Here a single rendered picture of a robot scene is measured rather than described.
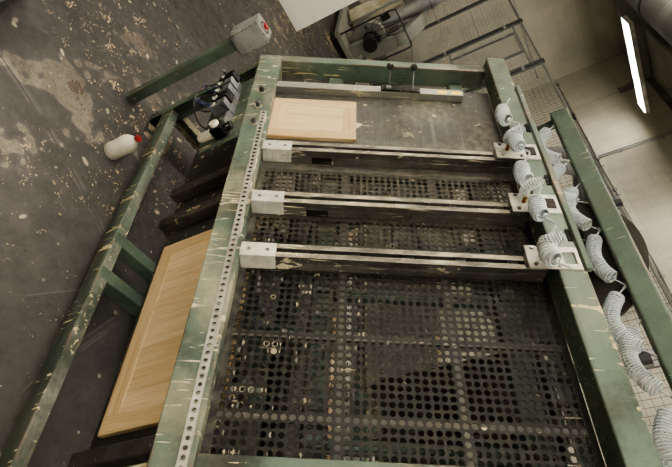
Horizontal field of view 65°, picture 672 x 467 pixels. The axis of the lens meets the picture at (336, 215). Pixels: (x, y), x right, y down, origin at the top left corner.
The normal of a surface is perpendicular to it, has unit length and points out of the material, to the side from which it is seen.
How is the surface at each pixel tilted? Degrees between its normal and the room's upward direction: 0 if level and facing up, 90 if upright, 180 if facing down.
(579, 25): 90
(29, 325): 0
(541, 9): 90
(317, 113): 60
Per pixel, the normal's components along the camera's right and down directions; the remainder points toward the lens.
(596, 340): 0.04, -0.71
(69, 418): 0.88, -0.32
